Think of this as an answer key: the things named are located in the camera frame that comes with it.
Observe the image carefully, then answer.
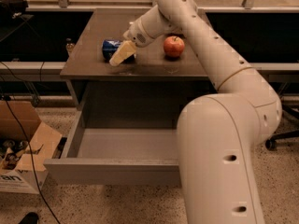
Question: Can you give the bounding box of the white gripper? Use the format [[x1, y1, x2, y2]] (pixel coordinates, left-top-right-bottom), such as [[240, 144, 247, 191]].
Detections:
[[109, 19, 154, 66]]

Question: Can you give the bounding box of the blue pepsi can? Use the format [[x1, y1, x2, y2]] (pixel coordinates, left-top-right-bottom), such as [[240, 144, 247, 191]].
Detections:
[[101, 39, 122, 61]]

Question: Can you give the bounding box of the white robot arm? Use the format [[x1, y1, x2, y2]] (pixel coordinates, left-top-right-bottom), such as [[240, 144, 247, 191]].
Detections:
[[109, 0, 282, 224]]

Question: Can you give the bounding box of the open grey top drawer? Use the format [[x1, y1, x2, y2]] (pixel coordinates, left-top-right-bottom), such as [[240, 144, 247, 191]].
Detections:
[[43, 81, 183, 187]]

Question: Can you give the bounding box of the grey cabinet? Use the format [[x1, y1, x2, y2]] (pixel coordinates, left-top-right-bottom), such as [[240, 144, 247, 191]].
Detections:
[[61, 8, 215, 113]]

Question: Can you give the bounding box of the red apple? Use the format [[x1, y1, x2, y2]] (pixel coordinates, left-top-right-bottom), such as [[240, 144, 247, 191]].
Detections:
[[164, 35, 185, 58]]

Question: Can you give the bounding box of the small bottle behind cabinet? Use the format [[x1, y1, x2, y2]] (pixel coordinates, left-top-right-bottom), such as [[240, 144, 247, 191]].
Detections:
[[65, 38, 75, 55]]

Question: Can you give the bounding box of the black object top left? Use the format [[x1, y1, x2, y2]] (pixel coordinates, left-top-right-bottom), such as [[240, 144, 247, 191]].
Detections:
[[0, 0, 28, 21]]

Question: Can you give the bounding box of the cardboard box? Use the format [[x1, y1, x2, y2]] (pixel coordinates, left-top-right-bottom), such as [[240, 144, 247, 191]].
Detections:
[[0, 101, 62, 194]]

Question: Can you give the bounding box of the black office chair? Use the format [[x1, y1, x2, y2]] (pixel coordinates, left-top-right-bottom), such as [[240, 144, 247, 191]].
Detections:
[[264, 84, 299, 152]]

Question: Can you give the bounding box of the black cable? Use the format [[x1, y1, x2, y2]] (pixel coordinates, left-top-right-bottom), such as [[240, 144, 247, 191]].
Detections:
[[0, 62, 62, 224]]

